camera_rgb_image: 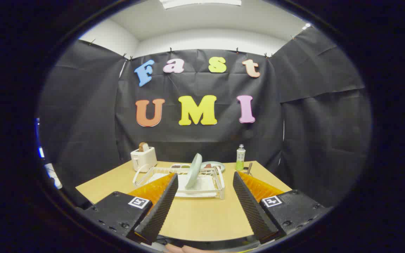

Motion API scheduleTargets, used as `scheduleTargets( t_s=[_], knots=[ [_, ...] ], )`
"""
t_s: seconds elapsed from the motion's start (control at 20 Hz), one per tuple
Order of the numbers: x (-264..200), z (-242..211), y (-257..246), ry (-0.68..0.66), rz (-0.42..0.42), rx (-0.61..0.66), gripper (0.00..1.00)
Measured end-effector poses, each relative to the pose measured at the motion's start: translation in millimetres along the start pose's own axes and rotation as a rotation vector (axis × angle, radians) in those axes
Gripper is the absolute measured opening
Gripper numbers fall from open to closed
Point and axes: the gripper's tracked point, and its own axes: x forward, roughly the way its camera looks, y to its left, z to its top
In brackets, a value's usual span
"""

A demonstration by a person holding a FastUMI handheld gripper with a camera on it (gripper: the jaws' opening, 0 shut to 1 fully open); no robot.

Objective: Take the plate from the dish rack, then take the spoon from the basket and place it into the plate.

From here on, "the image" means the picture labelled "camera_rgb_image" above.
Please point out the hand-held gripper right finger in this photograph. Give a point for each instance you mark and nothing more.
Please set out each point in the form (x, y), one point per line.
(253, 211)

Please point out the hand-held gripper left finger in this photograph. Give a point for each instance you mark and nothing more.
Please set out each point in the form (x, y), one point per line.
(160, 211)

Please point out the metal spoon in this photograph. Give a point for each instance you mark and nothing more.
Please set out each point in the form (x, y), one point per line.
(249, 168)

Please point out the light green plate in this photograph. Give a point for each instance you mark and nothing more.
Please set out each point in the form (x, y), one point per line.
(193, 170)

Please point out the small plate with food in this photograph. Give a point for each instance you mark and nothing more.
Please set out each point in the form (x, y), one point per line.
(218, 165)

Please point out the white toaster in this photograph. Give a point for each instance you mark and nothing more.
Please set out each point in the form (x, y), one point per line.
(143, 160)

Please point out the green drink bottle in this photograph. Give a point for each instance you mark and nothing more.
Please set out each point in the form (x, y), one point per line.
(240, 158)

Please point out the bread slice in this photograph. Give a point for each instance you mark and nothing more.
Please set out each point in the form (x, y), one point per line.
(143, 147)

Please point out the blue and white object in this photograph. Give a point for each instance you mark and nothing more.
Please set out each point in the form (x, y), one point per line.
(53, 175)

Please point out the ceiling light panel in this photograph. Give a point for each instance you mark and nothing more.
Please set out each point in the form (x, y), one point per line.
(199, 2)

